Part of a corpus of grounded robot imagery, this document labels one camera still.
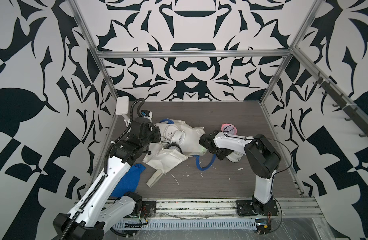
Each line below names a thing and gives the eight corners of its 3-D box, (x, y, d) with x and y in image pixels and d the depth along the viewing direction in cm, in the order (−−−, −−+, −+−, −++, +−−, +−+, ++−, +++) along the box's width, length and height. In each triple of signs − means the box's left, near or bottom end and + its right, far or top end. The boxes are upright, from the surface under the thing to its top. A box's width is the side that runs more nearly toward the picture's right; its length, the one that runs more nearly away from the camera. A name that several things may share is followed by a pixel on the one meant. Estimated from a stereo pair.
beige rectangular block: (146, 184, 83) (145, 182, 80) (159, 170, 88) (158, 168, 85) (151, 188, 81) (150, 186, 79) (163, 173, 86) (162, 171, 84)
